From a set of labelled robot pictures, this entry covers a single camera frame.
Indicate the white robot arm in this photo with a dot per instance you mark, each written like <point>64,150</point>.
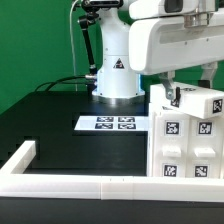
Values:
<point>116,80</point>

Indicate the white cabinet body box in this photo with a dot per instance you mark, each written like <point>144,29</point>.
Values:
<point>153,112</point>

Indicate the white U-shaped border frame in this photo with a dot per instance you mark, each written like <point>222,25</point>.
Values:
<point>15,182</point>

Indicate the white cabinet door panel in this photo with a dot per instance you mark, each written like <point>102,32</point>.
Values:
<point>170,144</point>
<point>205,147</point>

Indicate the small white cabinet top block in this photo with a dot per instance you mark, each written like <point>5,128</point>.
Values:
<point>194,100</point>

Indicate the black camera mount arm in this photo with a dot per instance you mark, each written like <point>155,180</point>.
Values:
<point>87,33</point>

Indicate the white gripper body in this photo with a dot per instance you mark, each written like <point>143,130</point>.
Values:
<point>164,44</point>

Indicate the white marker sheet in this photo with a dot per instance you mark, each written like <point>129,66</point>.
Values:
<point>112,123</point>

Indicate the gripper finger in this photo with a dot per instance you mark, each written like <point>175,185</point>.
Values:
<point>208,74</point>
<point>172,92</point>

